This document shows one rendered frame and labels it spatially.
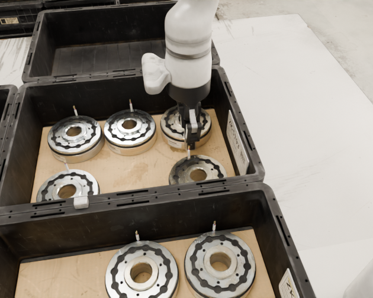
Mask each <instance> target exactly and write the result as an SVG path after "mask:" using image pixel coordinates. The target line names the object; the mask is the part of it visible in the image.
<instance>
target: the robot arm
mask: <svg viewBox="0 0 373 298"><path fill-rule="evenodd" d="M173 1H178V2H177V3H176V4H175V5H174V6H173V7H172V8H171V9H170V10H169V11H168V13H167V14H166V17H165V40H166V55H165V59H161V58H160V57H158V56H156V55H155V54H153V53H146V54H144V55H143V57H142V71H143V80H144V88H145V90H146V92H147V93H148V94H150V95H155V94H158V93H161V91H162V90H163V88H164V87H165V86H166V89H167V93H168V95H169V96H170V97H171V98H172V99H174V100H176V101H177V107H178V112H179V116H180V118H181V127H182V128H183V129H184V143H185V150H186V151H188V146H190V150H195V149H196V143H197V142H198V141H200V136H201V130H202V123H201V122H200V112H201V102H200V101H201V100H203V99H204V98H206V97H207V95H208V94H209V92H210V85H211V64H212V58H211V37H212V23H213V19H214V16H215V13H216V10H217V7H218V3H219V0H173ZM343 298H373V259H372V260H371V261H370V262H369V263H368V264H367V265H366V266H365V268H364V269H363V270H362V271H361V272H360V273H359V274H358V275H357V276H356V278H355V279H354V280H353V281H352V282H351V284H350V285H348V286H347V288H346V290H345V291H344V294H343Z"/></svg>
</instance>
